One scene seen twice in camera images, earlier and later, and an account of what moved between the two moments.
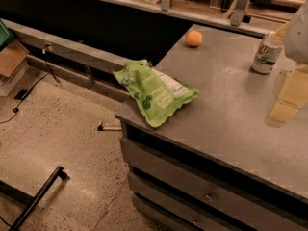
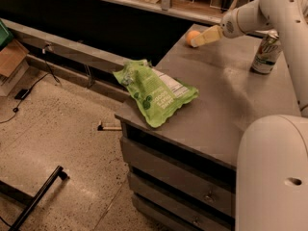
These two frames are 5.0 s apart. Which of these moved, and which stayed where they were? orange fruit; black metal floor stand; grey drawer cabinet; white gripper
Moved: white gripper
Stayed: grey drawer cabinet; black metal floor stand; orange fruit
